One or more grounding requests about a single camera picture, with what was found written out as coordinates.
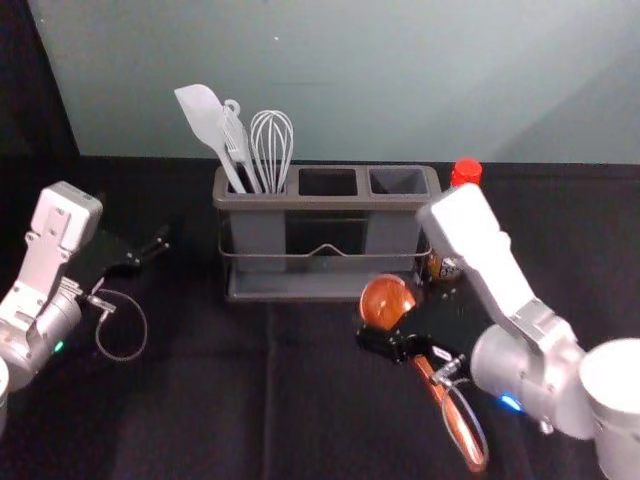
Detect black table cloth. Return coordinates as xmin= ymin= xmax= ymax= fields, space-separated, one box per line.
xmin=0 ymin=153 xmax=640 ymax=480

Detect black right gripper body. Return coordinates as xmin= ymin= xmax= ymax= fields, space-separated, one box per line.
xmin=405 ymin=294 xmax=494 ymax=375

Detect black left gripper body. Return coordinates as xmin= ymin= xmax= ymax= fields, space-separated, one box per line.
xmin=63 ymin=225 xmax=143 ymax=301

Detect black hanging drape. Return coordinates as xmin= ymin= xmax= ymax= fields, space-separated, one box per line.
xmin=0 ymin=0 xmax=82 ymax=159

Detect grey utensil rack, steel bars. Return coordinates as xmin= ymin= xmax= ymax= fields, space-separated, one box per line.
xmin=212 ymin=163 xmax=441 ymax=304

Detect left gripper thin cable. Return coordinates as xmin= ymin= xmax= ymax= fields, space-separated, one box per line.
xmin=85 ymin=288 xmax=149 ymax=362

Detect grey wire whisk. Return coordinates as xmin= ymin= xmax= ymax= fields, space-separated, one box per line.
xmin=249 ymin=109 xmax=295 ymax=195

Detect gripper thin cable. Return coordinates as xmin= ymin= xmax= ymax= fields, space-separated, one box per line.
xmin=432 ymin=355 xmax=490 ymax=467
xmin=85 ymin=288 xmax=149 ymax=362

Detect right gripper thin cable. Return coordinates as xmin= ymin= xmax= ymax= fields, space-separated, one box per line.
xmin=432 ymin=355 xmax=490 ymax=467

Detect grey slotted turner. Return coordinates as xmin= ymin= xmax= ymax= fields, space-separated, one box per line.
xmin=218 ymin=98 xmax=265 ymax=194

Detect red-capped sauce bottle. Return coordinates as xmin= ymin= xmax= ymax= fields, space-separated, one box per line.
xmin=423 ymin=157 xmax=484 ymax=287

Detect grey silicone spatula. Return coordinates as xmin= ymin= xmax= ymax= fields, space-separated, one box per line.
xmin=173 ymin=82 xmax=249 ymax=195

